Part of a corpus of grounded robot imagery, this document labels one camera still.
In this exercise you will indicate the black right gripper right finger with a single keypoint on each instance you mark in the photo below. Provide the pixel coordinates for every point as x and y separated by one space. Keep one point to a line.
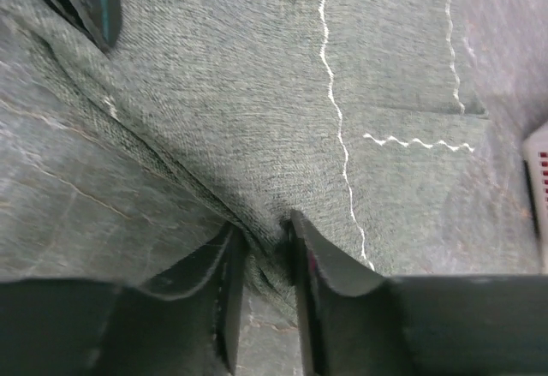
354 321

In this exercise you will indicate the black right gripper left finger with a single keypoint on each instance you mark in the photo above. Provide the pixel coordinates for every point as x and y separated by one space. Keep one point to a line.
184 321

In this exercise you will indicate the grey-green cloth napkin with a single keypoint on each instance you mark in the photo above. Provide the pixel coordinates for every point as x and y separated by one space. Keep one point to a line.
352 111

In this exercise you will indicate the white plastic basket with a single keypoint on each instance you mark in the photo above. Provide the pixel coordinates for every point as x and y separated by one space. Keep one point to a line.
535 155

